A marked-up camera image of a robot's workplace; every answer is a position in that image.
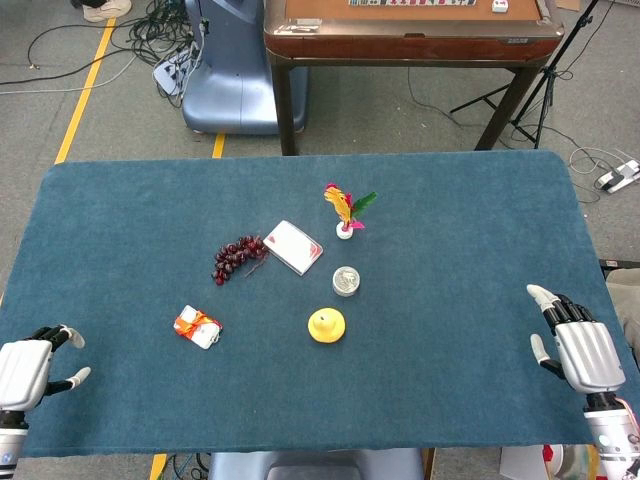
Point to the black tripod stand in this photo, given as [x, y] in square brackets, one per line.
[550, 75]

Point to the beige cushion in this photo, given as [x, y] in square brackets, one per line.
[627, 300]

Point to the face-up mahjong tile row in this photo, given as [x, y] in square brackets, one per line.
[410, 2]

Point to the red white card case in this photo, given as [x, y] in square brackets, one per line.
[292, 247]

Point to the single white mahjong tile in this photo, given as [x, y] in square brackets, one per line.
[500, 6]

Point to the white power strip with plugs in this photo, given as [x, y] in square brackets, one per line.
[167, 75]

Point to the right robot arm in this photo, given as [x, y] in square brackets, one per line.
[612, 440]

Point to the dark red grape bunch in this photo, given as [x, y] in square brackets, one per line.
[235, 255]

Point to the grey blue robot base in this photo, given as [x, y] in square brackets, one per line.
[320, 465]

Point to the round clear clip container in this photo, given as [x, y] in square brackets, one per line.
[346, 281]

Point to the yellow pear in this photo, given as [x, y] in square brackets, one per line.
[326, 327]

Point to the cards on mahjong table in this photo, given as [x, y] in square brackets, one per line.
[300, 25]

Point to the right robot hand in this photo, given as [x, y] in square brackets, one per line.
[590, 355]

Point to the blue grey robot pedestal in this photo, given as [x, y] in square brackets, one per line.
[230, 90]

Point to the feather shuttlecock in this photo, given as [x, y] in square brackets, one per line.
[344, 231]

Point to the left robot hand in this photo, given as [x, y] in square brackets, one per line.
[22, 367]

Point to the black box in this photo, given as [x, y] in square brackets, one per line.
[620, 264]

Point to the blue felt table cover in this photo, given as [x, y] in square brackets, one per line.
[450, 300]

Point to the beige shoe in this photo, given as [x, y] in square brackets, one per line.
[105, 9]

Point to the brown mahjong table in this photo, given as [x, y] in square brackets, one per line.
[400, 47]

